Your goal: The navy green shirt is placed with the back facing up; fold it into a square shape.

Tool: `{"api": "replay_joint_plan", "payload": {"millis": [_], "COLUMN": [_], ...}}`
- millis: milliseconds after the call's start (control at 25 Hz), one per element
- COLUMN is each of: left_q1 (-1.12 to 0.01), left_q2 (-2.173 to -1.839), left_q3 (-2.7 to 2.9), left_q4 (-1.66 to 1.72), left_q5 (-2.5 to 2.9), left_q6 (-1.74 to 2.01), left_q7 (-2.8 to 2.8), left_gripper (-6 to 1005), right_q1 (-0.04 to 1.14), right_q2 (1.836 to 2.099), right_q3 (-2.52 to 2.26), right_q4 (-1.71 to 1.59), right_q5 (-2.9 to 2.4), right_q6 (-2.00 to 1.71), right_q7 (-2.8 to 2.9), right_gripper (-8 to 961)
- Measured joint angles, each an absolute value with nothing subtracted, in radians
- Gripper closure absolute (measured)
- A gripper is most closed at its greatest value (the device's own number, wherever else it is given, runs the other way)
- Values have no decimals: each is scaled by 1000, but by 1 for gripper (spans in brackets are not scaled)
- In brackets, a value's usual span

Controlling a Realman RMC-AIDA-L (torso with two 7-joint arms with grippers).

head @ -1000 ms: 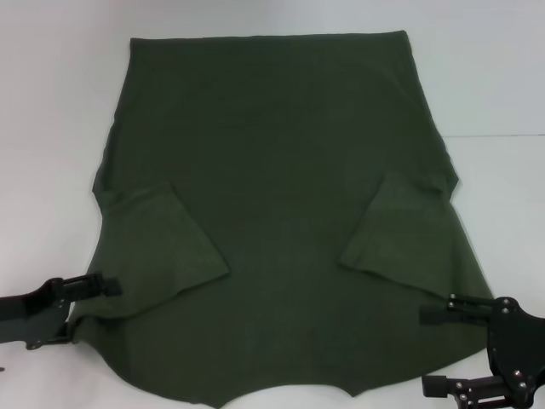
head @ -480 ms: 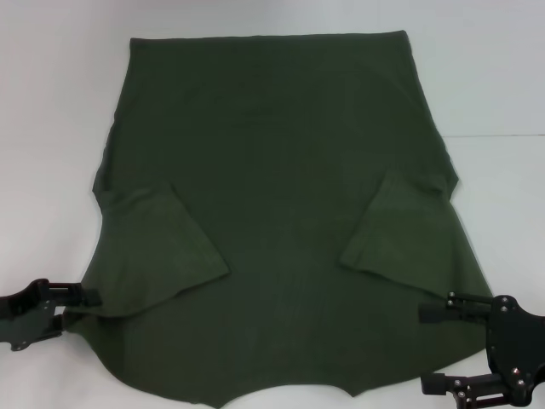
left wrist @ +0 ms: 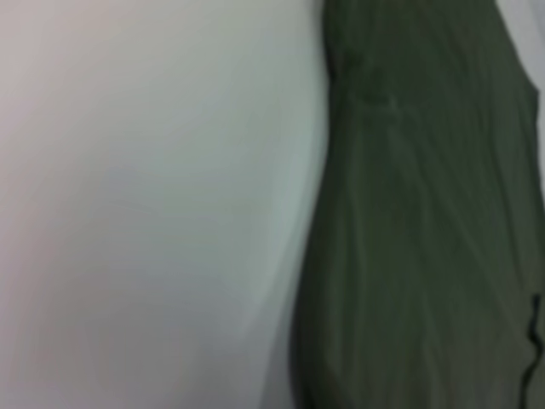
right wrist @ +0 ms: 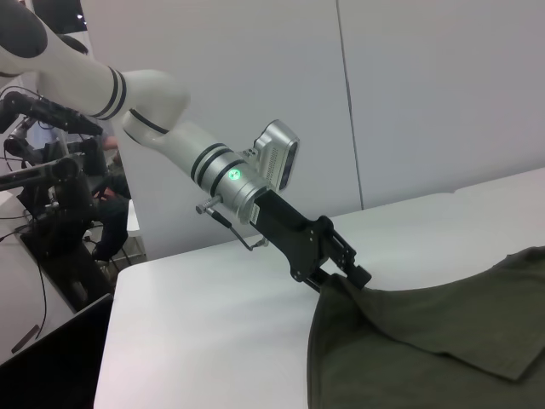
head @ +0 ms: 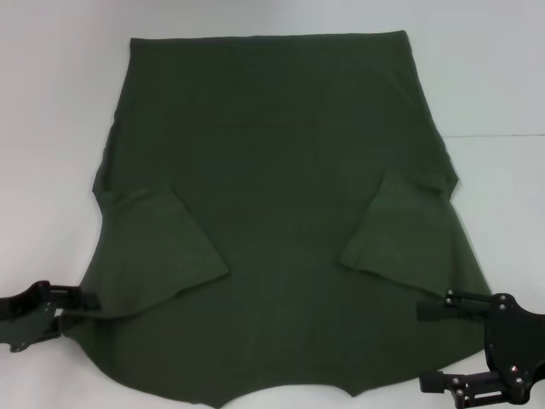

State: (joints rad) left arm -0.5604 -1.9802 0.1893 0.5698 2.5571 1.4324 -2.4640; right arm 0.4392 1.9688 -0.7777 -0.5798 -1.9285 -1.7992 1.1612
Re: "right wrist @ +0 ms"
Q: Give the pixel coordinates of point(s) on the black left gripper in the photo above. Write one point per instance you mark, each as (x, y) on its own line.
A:
(289, 234)

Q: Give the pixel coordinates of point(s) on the dark green t-shirt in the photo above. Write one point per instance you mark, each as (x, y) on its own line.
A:
(426, 341)

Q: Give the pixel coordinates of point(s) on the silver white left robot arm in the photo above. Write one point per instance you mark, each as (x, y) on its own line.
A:
(140, 115)

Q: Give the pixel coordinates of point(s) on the black flat panel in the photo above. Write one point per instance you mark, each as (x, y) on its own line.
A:
(51, 358)

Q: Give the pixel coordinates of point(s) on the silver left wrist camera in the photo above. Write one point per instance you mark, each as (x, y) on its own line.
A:
(277, 153)

